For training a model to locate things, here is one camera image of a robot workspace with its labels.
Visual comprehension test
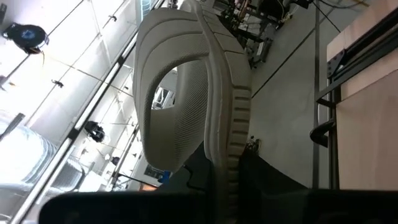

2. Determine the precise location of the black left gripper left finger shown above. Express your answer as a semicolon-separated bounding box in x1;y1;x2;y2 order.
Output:
37;141;220;224

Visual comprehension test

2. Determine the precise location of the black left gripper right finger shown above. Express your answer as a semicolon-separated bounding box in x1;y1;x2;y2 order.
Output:
238;152;398;224

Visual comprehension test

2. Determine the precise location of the beige rubber slide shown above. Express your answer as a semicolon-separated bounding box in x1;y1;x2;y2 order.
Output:
132;0;253;224

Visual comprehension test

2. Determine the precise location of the black ceiling cord reel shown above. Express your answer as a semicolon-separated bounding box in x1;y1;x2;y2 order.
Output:
2;23;50;56
83;120;106;144

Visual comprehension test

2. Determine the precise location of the silver ventilation duct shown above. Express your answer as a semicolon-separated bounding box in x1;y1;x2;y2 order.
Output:
0;110;85;194

